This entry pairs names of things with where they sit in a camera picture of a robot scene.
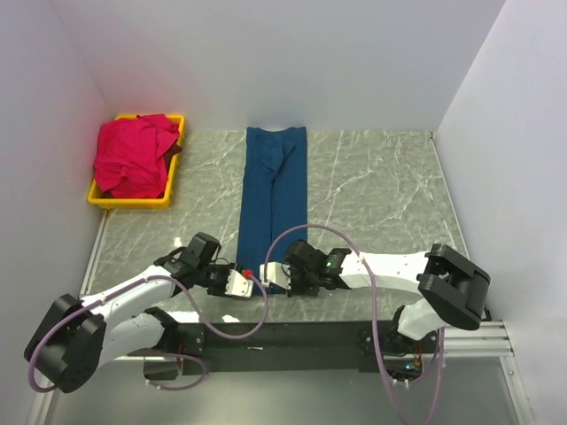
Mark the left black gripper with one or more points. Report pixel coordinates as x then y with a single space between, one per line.
221 290

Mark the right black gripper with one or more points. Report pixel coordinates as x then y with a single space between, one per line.
295 292

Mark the blue t shirt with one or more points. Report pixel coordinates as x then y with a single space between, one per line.
274 196

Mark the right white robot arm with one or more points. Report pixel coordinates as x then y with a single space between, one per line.
411 296

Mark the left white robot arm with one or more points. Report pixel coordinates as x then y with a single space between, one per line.
79 335

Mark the black base beam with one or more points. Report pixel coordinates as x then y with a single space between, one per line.
278 346

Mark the pink t shirt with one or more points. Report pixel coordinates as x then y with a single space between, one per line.
133 152

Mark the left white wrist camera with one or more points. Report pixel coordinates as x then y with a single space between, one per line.
238 286

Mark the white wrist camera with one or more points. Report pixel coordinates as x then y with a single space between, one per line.
238 286
275 274

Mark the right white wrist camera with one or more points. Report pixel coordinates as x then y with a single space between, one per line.
275 274

